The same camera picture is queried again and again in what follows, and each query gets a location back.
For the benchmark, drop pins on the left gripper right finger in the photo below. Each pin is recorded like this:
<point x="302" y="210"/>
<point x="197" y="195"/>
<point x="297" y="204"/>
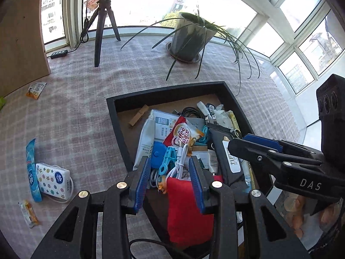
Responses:
<point x="266" y="234"/>

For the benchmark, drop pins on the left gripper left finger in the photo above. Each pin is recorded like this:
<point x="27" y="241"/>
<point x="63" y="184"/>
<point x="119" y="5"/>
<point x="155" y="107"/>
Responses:
<point x="73" y="234"/>

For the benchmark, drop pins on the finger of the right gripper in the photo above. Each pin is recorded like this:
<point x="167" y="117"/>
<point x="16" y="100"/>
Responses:
<point x="270" y="143"/>
<point x="256" y="153"/>

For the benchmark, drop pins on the black wet wipes pack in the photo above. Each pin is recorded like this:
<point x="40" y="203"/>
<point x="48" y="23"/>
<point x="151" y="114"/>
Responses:
<point x="230" y="166"/>

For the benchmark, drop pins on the blue wet wipe sachet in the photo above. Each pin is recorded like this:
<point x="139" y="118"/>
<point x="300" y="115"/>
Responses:
<point x="31" y="171"/>

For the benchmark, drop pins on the star pattern tissue pack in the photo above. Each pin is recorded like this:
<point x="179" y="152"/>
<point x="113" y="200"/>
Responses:
<point x="55" y="182"/>

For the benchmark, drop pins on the red cloth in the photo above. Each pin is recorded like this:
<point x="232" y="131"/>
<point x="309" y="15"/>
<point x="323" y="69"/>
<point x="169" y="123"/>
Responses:
<point x="186" y="225"/>

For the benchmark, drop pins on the red coffee mate sachet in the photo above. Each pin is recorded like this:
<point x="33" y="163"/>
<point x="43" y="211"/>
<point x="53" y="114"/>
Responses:
<point x="182" y="132"/>

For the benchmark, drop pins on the blue plastic clothespin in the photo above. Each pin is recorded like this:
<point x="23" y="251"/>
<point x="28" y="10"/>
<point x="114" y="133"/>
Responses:
<point x="169" y="159"/>

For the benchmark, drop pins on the grey cream tube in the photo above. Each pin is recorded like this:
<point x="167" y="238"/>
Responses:
<point x="146" y="141"/>

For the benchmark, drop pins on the wooden clothespin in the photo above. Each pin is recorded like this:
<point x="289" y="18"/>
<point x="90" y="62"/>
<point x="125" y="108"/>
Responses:
<point x="138" y="115"/>

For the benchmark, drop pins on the right hand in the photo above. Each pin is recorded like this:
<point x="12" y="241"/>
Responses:
<point x="305" y="225"/>

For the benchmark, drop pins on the small snack bar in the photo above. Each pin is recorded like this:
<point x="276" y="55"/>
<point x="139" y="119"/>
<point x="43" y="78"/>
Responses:
<point x="28" y="213"/>

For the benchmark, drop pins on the black storage tray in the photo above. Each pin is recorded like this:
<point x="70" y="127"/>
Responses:
<point x="123" y="107"/>

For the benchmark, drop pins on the plaid tablecloth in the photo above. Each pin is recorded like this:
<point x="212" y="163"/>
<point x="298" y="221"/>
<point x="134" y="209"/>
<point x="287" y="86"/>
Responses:
<point x="71" y="126"/>

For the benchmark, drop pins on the potted spider plant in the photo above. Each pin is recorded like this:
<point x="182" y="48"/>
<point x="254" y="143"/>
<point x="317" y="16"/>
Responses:
<point x="189" y="38"/>

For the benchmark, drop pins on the green tube bottle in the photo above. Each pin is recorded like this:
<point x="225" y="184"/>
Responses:
<point x="2" y="102"/>

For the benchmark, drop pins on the wooden back board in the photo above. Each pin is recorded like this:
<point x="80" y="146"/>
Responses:
<point x="23" y="55"/>

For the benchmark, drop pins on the black tripod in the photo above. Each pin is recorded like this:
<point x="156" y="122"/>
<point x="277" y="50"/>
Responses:
<point x="102" y="11"/>

